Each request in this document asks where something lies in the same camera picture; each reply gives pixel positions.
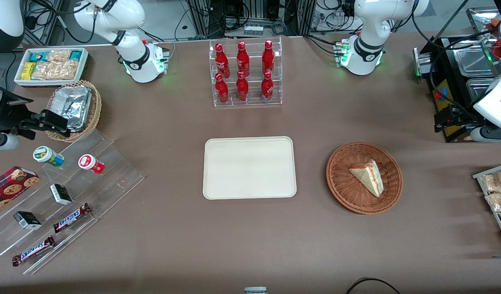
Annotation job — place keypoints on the triangular sandwich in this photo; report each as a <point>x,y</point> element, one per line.
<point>371,177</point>

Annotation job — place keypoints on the grey object at table edge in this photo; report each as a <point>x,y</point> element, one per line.
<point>255,290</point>

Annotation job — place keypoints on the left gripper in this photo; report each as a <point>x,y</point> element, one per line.
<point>459,116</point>

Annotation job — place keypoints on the red lid snack cup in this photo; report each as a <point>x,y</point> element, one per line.
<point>88,162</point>

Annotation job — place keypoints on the small clear cracker bag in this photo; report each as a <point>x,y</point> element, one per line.
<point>59,55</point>

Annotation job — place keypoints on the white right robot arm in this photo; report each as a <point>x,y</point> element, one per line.
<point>132,57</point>

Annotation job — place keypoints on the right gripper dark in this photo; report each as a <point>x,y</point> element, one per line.
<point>6,113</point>

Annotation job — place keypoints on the green lid snack cup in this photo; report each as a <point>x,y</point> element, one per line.
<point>44,154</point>

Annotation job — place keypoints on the white power strip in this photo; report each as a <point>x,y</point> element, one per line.
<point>253,30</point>

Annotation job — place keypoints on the light wicker basket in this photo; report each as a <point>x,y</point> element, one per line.
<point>96,110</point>

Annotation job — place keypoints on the red cookie box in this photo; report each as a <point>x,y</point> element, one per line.
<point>9,188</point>

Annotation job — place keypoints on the yellow snack packet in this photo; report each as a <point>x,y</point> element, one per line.
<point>28,70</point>

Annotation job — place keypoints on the steel food pan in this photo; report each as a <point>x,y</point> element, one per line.
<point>477,87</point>
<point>475,61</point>

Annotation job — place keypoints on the clear acrylic bottle rack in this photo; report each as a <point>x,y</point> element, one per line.
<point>254,104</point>

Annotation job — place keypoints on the large clear cracker bag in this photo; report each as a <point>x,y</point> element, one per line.
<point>54,70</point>

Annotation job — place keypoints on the red soda bottle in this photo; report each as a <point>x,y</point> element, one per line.
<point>268,57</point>
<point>267,87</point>
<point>221,90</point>
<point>242,59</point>
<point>221,61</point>
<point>242,89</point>

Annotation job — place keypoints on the Snickers chocolate bar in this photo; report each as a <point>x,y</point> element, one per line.
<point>71,217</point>
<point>33,250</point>

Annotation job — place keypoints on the brown wicker basket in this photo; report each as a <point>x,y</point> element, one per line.
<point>348,192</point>

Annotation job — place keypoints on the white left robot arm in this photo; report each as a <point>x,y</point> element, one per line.
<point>369,24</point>

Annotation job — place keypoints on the white plastic snack bin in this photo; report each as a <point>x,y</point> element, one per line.
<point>50,83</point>

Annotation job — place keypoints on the steel tray with red food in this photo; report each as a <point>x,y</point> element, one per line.
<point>481,18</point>

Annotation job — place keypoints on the small dark box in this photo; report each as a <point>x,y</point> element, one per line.
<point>27,220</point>
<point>60,194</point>

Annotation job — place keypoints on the black food warmer cabinet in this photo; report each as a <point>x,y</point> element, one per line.
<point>450,61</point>

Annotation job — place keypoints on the silver box with green light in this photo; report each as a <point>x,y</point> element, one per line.
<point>422,65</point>

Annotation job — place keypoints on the cream rectangular tray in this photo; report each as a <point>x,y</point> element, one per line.
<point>249,167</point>

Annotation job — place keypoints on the clear acrylic stepped display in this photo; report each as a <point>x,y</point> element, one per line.
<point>111,183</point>

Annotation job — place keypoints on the aluminium foil containers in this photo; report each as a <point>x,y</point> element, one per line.
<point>73,104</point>

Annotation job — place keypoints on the clear bag of snacks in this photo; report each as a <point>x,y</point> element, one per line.
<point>495,181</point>
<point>499,201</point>

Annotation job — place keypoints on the yellow emergency stop box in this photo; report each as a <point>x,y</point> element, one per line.
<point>441,94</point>

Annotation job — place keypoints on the teal snack packet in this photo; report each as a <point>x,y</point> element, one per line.
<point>38,56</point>

